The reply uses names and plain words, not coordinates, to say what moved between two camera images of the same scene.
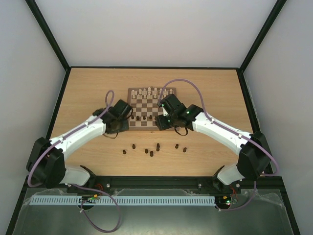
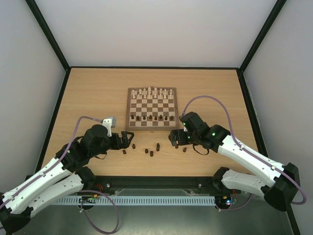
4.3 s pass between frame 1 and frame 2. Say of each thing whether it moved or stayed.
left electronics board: stayed
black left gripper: moved
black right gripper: moved
